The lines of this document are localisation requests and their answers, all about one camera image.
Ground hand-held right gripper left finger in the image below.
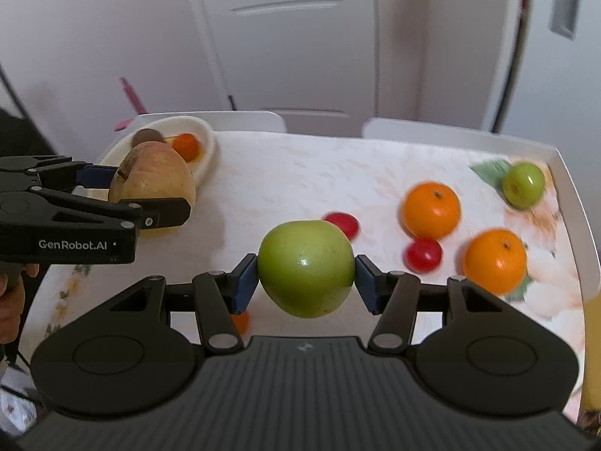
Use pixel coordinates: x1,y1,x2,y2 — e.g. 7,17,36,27
110,254,259,355

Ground brown kiwi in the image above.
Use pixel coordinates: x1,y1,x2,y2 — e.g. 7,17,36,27
131,128,166,148

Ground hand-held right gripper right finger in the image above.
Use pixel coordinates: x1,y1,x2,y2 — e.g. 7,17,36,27
355,254,505,355

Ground white door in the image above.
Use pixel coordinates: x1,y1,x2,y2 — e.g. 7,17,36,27
178,0,381,135

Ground red tomato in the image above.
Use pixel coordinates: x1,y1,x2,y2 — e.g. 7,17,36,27
406,238,443,273
323,212,361,240

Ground white cabinet with grey handle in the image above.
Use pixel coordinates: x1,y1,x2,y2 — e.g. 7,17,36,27
498,0,601,151

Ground black cable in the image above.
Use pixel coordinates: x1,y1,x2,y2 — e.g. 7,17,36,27
0,63,29,120

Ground white bowl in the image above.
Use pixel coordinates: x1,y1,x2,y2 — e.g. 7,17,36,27
96,115,219,203

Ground small green apple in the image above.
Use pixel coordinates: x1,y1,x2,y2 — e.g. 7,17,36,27
501,162,546,210

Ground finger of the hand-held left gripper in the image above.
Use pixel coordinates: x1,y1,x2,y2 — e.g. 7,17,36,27
26,155,118,193
28,187,191,231

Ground large yellow-red apple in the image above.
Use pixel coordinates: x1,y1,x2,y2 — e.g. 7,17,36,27
108,143,197,236

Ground orange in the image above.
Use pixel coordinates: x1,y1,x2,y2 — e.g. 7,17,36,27
462,229,527,296
401,182,462,240

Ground large green apple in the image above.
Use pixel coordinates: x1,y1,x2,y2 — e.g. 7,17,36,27
257,220,356,319

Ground person's left hand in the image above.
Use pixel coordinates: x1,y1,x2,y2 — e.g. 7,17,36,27
0,264,41,345

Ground white table with floral top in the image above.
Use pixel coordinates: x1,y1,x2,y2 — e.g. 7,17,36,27
23,124,601,433

